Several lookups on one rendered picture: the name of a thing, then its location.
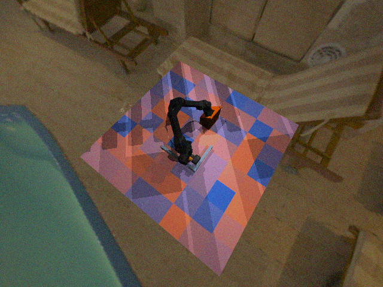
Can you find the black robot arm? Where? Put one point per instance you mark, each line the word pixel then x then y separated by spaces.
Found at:
pixel 179 140

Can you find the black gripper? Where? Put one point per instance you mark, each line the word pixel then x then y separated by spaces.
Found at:
pixel 195 159

